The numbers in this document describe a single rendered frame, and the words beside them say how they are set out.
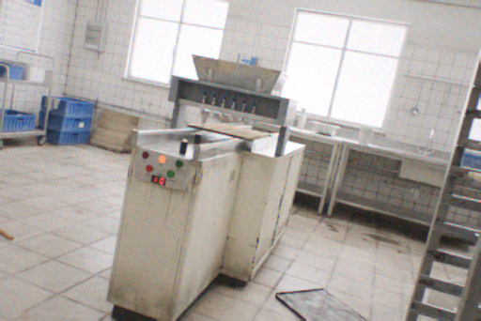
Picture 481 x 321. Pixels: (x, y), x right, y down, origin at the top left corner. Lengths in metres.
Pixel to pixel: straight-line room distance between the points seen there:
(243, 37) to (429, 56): 2.30
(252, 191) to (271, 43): 3.61
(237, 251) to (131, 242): 0.78
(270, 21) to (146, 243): 4.38
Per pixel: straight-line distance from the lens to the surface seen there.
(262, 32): 5.97
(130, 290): 2.16
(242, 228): 2.60
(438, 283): 1.57
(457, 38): 5.76
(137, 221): 2.04
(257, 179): 2.52
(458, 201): 1.52
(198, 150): 1.84
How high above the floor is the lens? 1.15
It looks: 8 degrees down
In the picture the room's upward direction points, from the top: 12 degrees clockwise
